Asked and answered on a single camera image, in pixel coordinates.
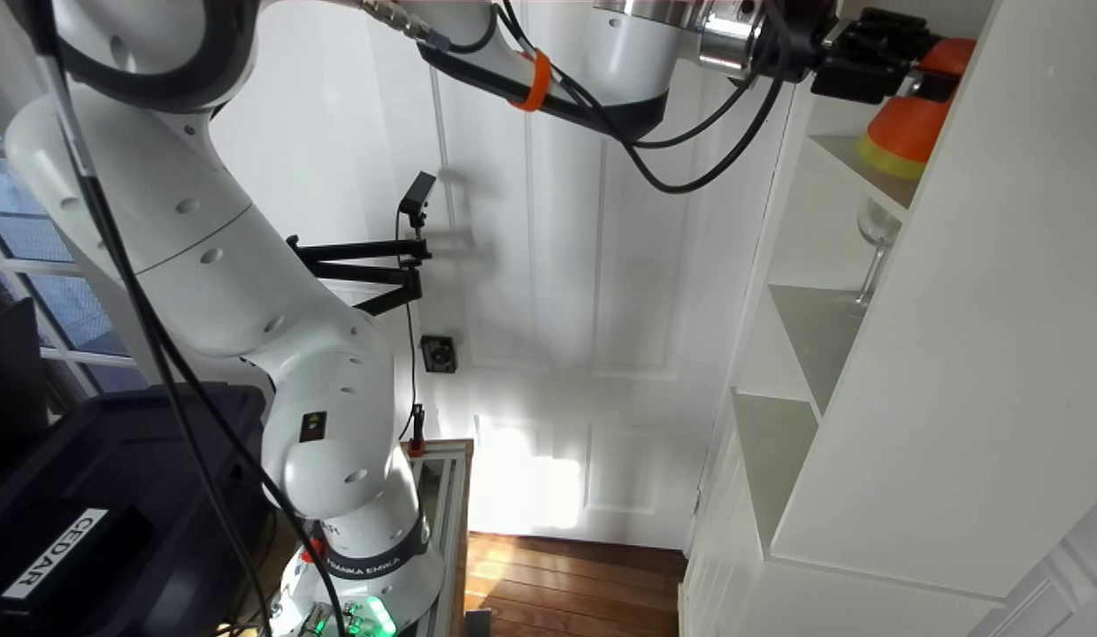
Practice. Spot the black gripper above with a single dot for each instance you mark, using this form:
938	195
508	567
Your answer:
801	36

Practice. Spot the orange plastic cup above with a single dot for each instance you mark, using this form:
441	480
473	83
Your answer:
909	129

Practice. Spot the yellow plastic cup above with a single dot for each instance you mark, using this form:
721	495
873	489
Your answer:
886	159

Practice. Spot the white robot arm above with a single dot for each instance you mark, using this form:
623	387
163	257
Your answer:
196	234

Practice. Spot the white shelf cabinet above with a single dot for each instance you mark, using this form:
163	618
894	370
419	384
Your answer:
959	354

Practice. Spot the clear stemmed wine glass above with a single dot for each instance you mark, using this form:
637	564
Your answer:
874	232

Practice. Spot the white panelled door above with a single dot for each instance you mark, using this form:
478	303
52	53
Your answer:
550	354

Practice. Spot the green plastic item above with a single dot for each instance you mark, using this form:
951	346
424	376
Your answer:
366	619

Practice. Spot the black equipment case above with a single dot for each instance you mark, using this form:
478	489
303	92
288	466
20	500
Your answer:
127	473

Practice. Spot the white printed label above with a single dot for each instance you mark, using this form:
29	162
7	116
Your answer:
53	553

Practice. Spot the small black camera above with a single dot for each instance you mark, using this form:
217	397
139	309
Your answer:
417	198

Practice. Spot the small black wall box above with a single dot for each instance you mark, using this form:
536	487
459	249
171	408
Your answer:
437	354

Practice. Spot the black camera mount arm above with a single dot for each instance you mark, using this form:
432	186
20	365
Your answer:
360	251

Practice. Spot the white metal table frame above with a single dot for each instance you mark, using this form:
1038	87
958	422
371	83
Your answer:
454	530

